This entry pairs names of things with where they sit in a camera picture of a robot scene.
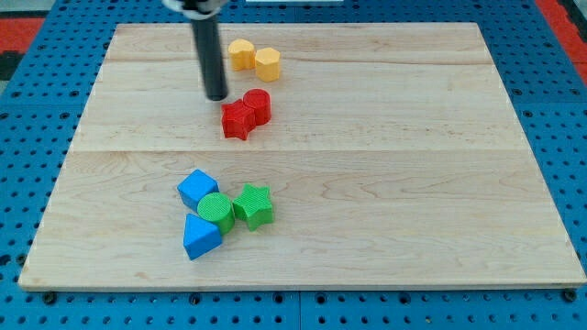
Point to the blue cube block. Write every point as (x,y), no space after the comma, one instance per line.
(195,187)

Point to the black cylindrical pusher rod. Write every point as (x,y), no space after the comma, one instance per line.
(210,57)

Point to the green cylinder block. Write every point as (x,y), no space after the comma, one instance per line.
(217,209)

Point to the wooden board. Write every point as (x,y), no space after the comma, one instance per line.
(394,157)

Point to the green star block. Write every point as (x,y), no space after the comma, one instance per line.
(254,206)

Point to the blue triangle block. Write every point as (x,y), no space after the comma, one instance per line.
(199,236)

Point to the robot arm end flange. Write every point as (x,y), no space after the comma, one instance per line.
(195,9)

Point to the red cylinder block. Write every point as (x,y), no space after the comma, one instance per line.
(260,101)

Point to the yellow hexagon block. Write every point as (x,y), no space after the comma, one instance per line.
(268,64)

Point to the red star block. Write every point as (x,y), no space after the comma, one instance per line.
(237,120)

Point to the yellow heart block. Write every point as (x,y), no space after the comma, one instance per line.
(242,55)

